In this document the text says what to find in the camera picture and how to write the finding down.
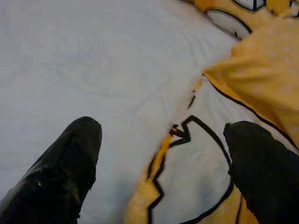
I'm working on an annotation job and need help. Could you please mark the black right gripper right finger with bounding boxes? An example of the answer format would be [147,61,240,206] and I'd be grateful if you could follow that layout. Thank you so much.
[223,120,299,224]

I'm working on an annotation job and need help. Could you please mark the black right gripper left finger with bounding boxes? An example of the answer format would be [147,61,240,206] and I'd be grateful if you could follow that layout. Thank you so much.
[0,116,103,224]

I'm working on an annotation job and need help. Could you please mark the yellow egg print blanket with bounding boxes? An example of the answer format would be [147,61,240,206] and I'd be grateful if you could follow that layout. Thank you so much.
[123,0,299,224]

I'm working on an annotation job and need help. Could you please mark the white quilted bed sheet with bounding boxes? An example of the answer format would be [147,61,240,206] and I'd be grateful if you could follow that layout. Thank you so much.
[0,0,241,224]

